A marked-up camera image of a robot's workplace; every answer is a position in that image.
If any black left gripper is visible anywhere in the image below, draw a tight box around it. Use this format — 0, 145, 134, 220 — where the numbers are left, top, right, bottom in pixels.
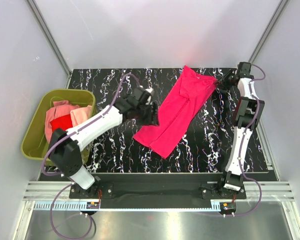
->
135, 102, 159, 127

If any magenta pink t-shirt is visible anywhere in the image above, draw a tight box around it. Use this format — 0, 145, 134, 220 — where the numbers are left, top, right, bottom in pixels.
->
133, 66, 217, 159

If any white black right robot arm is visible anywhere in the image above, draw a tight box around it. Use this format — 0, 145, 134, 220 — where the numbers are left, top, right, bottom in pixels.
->
216, 62, 266, 199

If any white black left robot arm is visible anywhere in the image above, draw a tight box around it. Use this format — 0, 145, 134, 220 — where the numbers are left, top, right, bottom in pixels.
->
45, 86, 159, 198

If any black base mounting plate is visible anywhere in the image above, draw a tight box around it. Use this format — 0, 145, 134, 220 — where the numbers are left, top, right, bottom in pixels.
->
69, 173, 248, 207

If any light pink shirt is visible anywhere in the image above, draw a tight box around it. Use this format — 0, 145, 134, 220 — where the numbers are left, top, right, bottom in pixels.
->
70, 105, 92, 127

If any red folded shirt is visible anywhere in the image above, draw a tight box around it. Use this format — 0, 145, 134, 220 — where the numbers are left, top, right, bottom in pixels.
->
50, 114, 73, 132

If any salmon pink shirt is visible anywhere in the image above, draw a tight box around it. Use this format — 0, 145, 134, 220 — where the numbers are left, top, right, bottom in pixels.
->
44, 100, 80, 143

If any olive green plastic bin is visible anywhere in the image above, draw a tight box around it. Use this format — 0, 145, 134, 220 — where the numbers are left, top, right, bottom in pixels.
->
21, 89, 97, 161

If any white slotted cable duct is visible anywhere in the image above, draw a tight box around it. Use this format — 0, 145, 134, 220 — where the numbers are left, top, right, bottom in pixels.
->
34, 200, 221, 212

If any aluminium right frame post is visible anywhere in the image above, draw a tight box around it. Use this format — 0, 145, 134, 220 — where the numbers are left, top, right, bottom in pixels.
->
248, 0, 290, 64

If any aluminium frame post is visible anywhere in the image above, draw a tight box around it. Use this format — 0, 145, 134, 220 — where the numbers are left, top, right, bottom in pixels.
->
248, 0, 290, 64
25, 0, 72, 77

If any aluminium left frame post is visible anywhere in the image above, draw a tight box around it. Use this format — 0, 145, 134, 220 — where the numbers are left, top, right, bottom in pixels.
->
25, 0, 72, 77

